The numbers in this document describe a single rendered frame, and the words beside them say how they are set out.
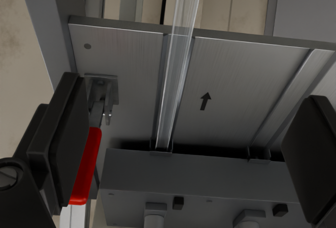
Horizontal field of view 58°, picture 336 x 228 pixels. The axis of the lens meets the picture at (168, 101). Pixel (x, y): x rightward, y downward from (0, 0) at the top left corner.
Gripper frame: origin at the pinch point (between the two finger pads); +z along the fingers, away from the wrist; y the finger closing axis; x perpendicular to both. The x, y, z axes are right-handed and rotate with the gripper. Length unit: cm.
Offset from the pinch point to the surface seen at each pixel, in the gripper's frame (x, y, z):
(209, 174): -18.2, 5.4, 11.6
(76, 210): -36.3, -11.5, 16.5
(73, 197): -9.6, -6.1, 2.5
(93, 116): -9.2, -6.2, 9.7
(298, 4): -84, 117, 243
